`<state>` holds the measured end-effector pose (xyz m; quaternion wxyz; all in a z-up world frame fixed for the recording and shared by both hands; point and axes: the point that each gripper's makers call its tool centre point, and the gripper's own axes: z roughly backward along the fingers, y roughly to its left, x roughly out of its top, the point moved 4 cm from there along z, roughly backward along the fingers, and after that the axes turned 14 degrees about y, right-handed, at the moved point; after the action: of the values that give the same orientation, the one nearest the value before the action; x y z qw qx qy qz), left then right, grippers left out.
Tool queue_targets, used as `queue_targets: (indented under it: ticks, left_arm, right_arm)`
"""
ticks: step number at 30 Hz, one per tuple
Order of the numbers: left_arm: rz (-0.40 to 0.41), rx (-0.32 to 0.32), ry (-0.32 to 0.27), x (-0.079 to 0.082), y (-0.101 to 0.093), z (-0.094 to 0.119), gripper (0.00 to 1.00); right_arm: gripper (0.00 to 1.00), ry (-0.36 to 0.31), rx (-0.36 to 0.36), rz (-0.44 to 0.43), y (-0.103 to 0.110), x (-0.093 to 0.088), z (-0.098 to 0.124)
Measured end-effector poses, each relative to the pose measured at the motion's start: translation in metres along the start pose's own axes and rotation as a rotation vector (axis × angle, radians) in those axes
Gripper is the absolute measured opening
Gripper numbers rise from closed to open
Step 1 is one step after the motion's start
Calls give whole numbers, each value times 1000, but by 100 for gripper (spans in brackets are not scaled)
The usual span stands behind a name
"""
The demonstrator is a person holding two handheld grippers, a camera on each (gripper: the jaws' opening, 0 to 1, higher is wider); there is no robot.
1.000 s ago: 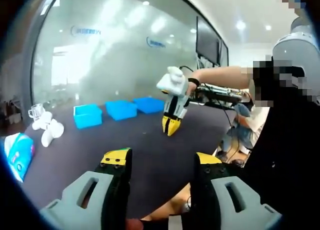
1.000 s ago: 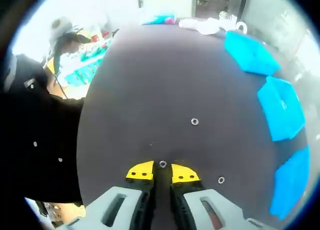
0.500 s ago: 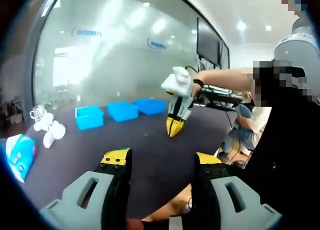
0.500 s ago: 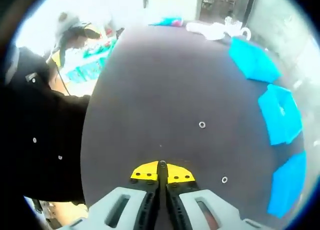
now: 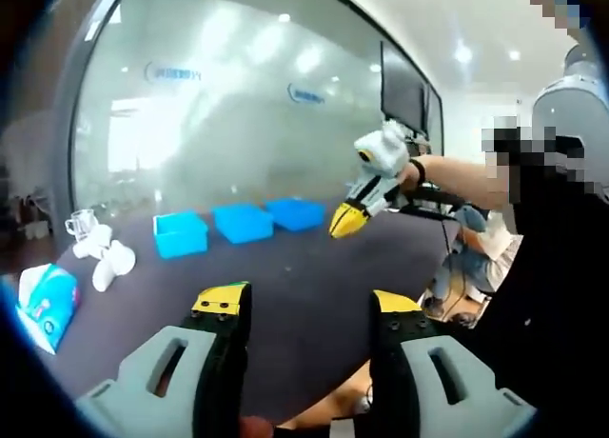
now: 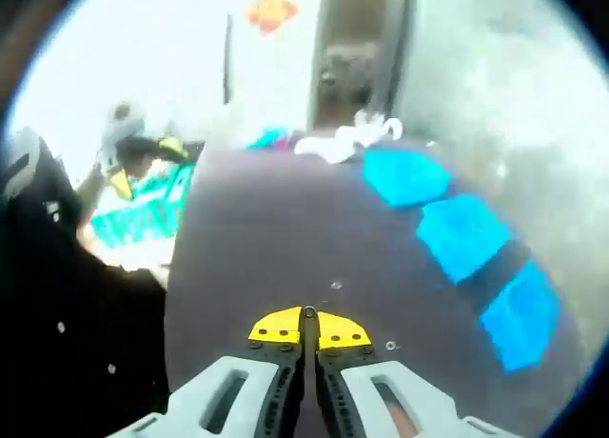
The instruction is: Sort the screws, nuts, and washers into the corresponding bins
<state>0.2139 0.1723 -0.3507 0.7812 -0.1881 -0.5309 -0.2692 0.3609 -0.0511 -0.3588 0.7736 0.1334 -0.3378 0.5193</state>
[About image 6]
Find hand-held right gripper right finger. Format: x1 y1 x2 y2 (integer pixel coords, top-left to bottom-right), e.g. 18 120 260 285
314 309 518 438

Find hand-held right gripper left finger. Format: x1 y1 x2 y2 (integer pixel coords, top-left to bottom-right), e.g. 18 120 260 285
107 306 308 438

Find screws nuts and washers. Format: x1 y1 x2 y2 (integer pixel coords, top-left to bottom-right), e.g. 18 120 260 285
330 279 399 352

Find blue plastic bin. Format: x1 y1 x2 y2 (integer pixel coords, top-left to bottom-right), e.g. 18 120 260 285
362 148 451 209
414 193 513 286
479 259 562 373

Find teal box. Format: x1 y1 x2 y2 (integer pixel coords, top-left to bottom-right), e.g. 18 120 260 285
89 164 196 249

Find blue tissue packet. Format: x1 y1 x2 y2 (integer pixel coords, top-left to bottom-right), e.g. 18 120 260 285
245 127 296 151

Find white worn chest device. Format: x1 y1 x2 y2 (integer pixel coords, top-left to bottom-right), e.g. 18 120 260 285
2 126 47 201

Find person's dark clothing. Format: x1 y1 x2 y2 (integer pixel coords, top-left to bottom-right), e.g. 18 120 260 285
0 137 172 438

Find white crumpled cloth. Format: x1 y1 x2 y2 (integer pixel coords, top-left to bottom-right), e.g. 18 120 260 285
293 109 386 164

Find dark door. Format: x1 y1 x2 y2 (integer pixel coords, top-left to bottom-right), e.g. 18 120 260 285
306 0 420 129

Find white tape roll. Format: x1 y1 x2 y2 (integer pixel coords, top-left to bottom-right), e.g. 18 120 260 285
380 117 404 142

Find red diamond wall decoration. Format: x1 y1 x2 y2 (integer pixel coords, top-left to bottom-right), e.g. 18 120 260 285
244 0 300 35

